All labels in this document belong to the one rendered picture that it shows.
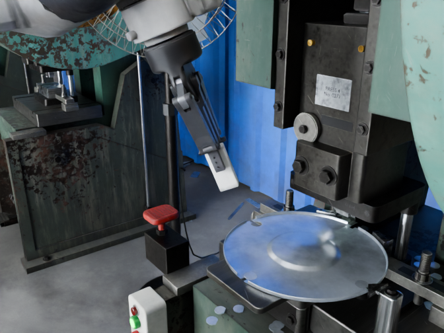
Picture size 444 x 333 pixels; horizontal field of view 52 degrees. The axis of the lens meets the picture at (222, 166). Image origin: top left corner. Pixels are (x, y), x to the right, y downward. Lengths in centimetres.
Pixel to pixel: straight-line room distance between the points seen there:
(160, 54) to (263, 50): 25
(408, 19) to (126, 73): 196
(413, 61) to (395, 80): 31
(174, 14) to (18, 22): 19
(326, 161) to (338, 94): 11
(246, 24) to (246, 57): 6
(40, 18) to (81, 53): 131
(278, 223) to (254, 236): 7
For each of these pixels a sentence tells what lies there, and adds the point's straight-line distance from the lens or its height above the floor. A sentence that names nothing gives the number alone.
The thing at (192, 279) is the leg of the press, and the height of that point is 64.
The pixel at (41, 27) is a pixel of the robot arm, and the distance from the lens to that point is 65.
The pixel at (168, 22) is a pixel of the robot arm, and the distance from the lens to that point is 60.
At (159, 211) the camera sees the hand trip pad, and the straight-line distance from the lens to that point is 103.
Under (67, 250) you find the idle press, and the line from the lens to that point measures 238.
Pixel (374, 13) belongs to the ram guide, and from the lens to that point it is 68.
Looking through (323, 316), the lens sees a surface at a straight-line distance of 85.
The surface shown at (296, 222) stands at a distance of 94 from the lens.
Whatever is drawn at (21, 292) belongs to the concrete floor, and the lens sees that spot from 221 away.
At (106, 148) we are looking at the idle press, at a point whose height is 50.
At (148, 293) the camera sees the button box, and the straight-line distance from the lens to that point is 100.
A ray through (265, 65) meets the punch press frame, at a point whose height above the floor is 110.
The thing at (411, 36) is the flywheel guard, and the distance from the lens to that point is 34.
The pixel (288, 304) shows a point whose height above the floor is 70.
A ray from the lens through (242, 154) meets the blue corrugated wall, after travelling 294.
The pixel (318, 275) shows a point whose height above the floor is 78.
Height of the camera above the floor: 123
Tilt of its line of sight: 22 degrees down
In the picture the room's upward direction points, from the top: straight up
